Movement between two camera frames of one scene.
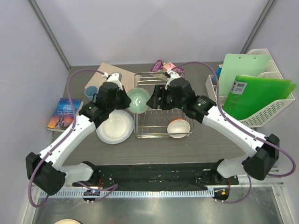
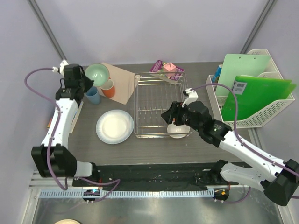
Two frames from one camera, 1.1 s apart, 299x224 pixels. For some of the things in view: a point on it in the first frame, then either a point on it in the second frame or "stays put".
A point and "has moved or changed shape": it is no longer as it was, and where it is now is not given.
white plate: x=117 y=128 stays put
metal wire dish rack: x=158 y=123 stays put
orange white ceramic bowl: x=178 y=125 stays put
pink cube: x=168 y=66 stays put
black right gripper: x=160 y=91 to x=172 y=112
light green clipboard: x=235 y=65 stays put
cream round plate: x=67 y=221 stays put
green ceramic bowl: x=139 y=97 to x=98 y=72
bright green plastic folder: x=248 y=94 stays put
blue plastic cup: x=89 y=92 stays put
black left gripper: x=126 y=100 to x=89 y=82
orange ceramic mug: x=102 y=82 has moved or changed shape
